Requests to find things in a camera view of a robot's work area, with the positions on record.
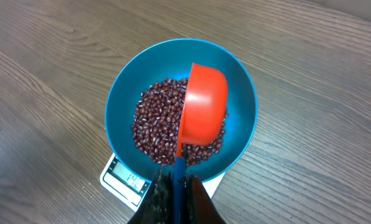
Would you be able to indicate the blue metal bowl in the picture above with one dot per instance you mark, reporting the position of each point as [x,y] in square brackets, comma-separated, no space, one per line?
[173,59]

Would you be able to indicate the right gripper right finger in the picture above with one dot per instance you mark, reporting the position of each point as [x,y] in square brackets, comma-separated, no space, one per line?
[199,208]

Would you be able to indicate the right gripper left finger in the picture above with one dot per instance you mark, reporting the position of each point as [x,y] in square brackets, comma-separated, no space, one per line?
[157,205]

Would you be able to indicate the red scoop blue handle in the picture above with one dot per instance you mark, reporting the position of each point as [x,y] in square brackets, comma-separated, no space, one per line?
[201,119]

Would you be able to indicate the red beans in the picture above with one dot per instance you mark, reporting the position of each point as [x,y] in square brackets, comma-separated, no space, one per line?
[157,120]

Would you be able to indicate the white kitchen scale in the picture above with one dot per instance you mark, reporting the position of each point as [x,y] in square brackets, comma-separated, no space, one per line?
[131,189]

